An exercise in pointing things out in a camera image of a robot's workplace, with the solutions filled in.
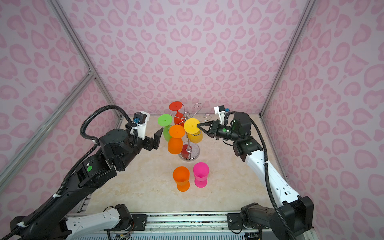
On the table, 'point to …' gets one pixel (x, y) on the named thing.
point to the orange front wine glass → (175, 142)
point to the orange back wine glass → (181, 175)
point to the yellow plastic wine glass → (195, 134)
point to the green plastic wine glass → (165, 120)
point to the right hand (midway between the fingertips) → (199, 127)
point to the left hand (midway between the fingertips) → (152, 122)
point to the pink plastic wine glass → (201, 171)
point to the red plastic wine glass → (178, 118)
